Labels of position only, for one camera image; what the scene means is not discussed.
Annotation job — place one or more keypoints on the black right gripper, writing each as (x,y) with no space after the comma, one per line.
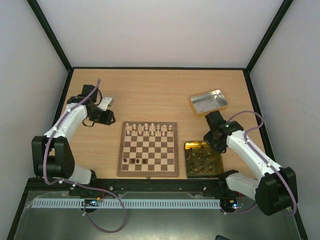
(214,119)

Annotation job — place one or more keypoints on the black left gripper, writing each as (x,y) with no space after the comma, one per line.
(106,120)

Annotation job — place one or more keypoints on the gold tin tray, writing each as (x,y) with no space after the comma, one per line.
(201,161)

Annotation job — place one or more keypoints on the wooden chessboard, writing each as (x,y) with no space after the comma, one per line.
(157,142)

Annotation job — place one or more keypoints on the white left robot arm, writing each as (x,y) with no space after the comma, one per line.
(52,156)

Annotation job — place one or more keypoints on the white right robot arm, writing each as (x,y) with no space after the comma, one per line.
(274,188)

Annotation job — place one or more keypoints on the silver tin lid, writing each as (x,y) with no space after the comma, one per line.
(207,102)

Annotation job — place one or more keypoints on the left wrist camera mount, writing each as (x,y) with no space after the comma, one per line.
(105,103)

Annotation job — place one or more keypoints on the white slotted cable duct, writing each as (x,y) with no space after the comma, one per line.
(73,203)

